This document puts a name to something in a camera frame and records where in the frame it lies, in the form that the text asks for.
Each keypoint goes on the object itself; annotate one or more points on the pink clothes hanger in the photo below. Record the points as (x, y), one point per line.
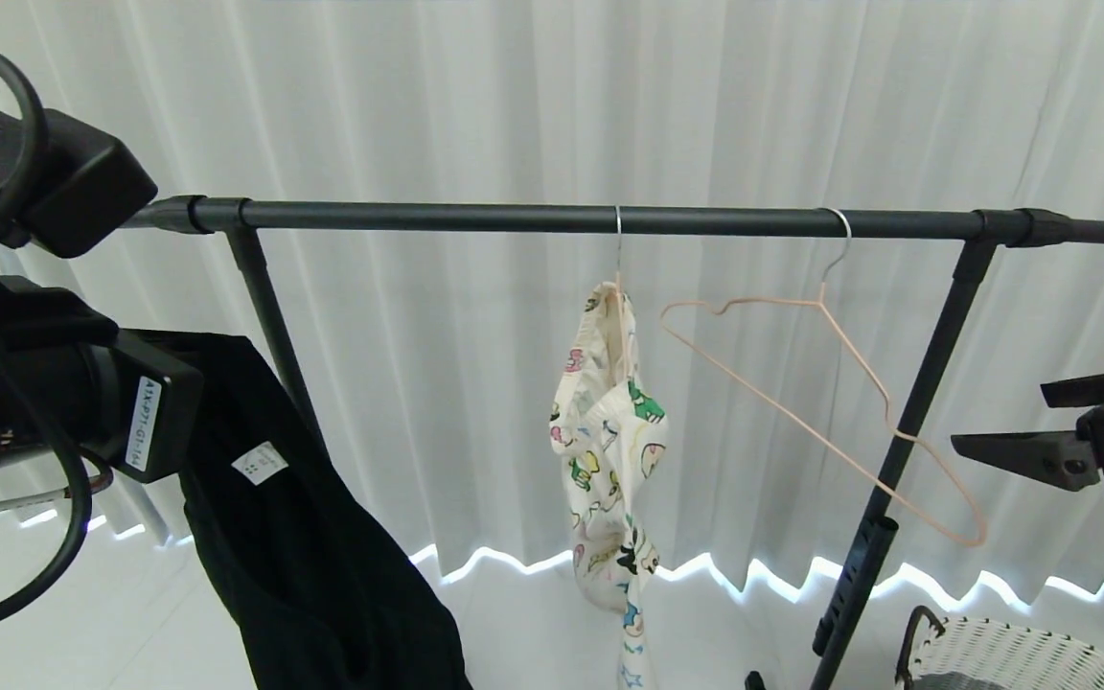
(859, 359)
(618, 240)

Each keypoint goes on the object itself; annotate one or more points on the black clothes rack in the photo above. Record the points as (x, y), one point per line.
(466, 218)

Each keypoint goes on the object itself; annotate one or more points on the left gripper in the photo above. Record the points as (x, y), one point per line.
(54, 383)

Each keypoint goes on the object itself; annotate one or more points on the white laundry basket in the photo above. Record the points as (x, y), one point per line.
(1012, 656)

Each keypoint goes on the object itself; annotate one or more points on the cream printed garment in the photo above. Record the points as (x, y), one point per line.
(609, 431)

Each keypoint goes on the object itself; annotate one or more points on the black garment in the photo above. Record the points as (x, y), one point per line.
(303, 556)

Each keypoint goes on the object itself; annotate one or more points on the white curtain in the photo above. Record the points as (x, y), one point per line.
(418, 96)

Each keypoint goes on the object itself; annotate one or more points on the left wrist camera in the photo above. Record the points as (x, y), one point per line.
(73, 182)

